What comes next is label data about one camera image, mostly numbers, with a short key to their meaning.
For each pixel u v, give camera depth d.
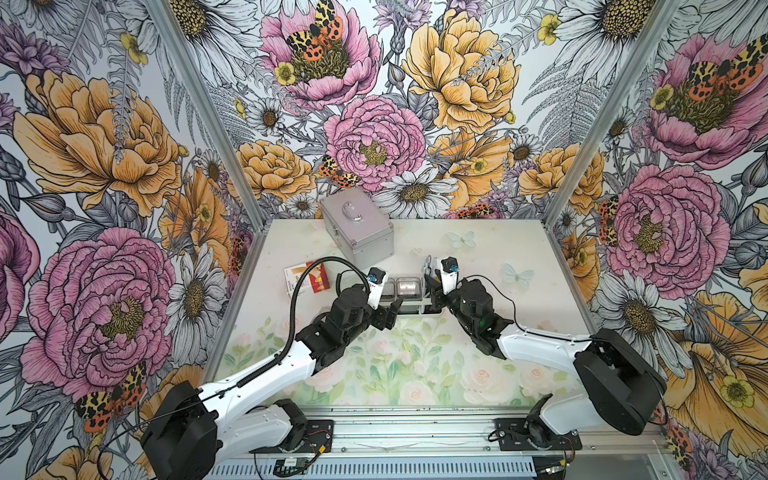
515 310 0.67
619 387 0.44
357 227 1.01
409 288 0.99
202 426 0.40
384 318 0.70
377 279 0.67
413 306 0.92
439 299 0.76
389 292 0.96
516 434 0.73
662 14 0.72
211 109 0.89
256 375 0.47
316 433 0.75
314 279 0.99
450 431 0.79
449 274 0.72
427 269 0.83
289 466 0.73
